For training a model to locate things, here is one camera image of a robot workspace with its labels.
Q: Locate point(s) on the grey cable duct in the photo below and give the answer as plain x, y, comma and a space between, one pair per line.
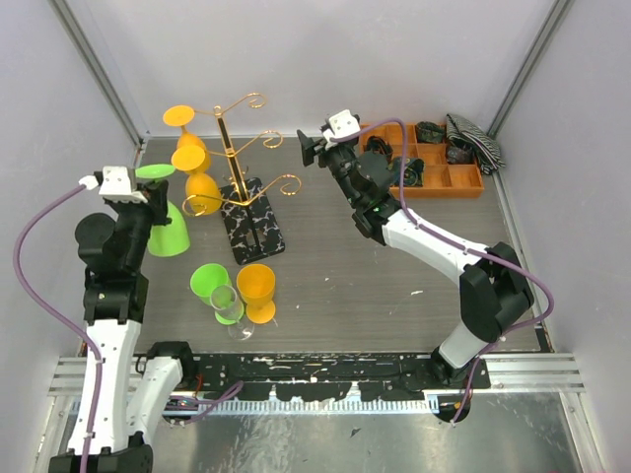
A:
349, 406

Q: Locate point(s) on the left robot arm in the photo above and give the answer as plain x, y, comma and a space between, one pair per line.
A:
115, 427

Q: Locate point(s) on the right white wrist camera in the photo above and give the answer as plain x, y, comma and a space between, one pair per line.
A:
340, 127

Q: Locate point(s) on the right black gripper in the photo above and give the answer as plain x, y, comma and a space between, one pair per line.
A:
308, 148

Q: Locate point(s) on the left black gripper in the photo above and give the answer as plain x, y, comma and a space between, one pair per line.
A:
158, 191

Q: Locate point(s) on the dark floral cloth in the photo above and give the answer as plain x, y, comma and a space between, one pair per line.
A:
413, 172
428, 132

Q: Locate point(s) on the dark floral cloth rear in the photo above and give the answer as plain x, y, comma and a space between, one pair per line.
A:
428, 132

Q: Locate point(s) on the clear wine glass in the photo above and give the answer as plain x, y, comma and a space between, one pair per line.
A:
229, 306

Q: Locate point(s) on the striped cloth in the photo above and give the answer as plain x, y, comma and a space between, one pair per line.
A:
465, 135

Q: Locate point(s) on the dark patterned cloth right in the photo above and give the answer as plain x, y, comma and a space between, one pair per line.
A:
460, 154

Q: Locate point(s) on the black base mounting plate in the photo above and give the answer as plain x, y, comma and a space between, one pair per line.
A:
315, 377

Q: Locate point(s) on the orange compartment tray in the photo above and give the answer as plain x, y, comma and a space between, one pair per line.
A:
441, 180

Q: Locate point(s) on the gold wine glass rack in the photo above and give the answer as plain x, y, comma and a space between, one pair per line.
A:
249, 220

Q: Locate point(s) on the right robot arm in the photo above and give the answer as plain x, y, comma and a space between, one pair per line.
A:
493, 292

